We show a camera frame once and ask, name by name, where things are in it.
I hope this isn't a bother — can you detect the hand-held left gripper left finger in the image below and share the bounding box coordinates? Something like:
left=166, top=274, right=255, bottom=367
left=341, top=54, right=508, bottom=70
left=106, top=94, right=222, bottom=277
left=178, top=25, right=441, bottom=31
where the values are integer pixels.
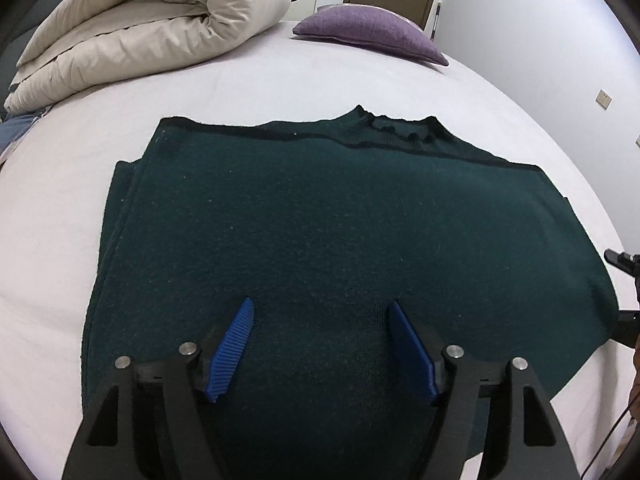
left=61, top=297, right=256, bottom=480

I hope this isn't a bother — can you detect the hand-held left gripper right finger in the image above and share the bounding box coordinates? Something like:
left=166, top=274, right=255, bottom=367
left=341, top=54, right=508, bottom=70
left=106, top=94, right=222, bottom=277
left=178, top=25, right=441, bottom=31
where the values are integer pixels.
left=387, top=300, right=576, bottom=480

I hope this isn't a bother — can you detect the dark green sweater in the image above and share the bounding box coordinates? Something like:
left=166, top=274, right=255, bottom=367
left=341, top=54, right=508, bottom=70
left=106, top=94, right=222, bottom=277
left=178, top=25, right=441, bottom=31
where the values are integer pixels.
left=80, top=105, right=621, bottom=480

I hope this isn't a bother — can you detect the white-sheeted bed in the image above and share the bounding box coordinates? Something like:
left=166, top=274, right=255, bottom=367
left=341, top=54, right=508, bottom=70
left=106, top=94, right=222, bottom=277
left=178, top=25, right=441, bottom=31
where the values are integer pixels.
left=0, top=17, right=640, bottom=480

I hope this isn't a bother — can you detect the blue blanket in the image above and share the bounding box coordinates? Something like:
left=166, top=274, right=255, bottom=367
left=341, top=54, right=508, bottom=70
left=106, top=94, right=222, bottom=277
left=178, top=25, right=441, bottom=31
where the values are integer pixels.
left=0, top=110, right=48, bottom=161

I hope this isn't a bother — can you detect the purple pillow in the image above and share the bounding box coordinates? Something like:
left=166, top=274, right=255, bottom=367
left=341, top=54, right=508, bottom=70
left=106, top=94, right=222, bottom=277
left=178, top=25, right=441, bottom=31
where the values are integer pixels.
left=292, top=4, right=449, bottom=67

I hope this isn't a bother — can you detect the cream rolled duvet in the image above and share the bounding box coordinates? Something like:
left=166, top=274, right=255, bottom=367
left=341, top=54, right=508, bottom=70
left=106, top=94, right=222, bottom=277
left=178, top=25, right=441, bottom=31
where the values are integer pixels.
left=4, top=0, right=293, bottom=116

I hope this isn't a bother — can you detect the grey headboard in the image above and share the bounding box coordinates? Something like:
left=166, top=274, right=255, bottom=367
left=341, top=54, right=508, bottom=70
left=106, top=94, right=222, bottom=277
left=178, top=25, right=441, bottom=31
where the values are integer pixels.
left=0, top=0, right=86, bottom=61

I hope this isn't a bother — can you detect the thin black cable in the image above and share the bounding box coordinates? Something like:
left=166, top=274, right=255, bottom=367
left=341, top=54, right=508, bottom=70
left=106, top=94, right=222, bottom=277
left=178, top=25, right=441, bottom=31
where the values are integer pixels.
left=580, top=400, right=640, bottom=480

